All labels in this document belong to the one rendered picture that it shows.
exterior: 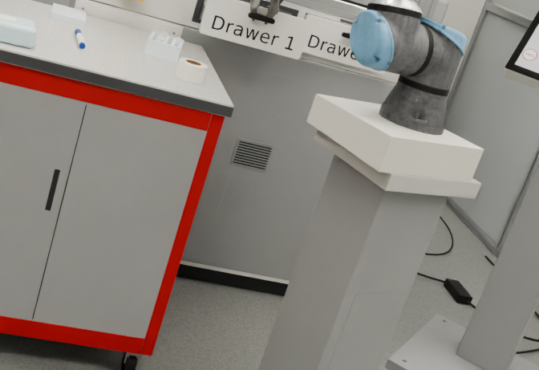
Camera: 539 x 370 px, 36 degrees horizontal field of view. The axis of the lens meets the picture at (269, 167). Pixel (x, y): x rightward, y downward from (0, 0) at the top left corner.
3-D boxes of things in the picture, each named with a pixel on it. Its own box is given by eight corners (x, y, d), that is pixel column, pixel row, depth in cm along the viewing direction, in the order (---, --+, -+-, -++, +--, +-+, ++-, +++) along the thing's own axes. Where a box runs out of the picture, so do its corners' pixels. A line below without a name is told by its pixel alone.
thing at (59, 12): (84, 26, 211) (86, 21, 211) (50, 18, 209) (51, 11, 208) (84, 17, 223) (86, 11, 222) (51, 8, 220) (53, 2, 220)
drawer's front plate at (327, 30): (384, 75, 251) (397, 40, 247) (296, 50, 242) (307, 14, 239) (382, 73, 252) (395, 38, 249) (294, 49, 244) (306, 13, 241)
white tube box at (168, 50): (176, 63, 205) (180, 48, 204) (143, 53, 204) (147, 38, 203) (180, 53, 217) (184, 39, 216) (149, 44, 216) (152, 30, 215)
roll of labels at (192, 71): (196, 85, 190) (201, 69, 189) (169, 75, 191) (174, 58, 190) (208, 82, 196) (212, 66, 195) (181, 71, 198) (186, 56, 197)
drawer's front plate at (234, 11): (299, 60, 229) (311, 22, 225) (198, 32, 220) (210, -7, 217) (297, 58, 230) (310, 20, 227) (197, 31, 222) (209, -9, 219)
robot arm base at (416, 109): (455, 136, 187) (471, 95, 184) (412, 132, 177) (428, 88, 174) (408, 114, 198) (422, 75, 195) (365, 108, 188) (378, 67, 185)
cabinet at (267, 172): (327, 309, 279) (411, 87, 255) (15, 253, 250) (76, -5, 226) (271, 197, 366) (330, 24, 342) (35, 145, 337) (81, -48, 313)
